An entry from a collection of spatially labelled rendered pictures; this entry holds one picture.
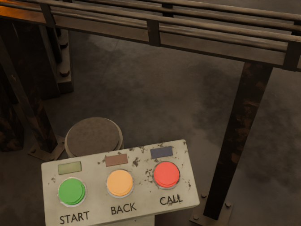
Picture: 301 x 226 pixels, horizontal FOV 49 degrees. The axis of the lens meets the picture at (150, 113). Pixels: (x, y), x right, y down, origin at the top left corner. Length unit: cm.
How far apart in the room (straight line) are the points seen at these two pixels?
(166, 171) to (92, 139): 21
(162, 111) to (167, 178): 90
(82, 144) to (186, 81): 93
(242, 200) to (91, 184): 77
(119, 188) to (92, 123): 23
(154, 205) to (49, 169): 18
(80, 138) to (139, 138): 65
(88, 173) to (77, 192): 3
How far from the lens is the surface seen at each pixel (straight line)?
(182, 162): 55
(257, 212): 122
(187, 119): 139
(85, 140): 70
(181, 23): 61
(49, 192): 55
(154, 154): 55
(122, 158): 55
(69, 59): 159
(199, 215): 117
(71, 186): 54
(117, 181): 53
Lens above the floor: 107
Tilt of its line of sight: 50 degrees down
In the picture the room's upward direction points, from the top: 1 degrees counter-clockwise
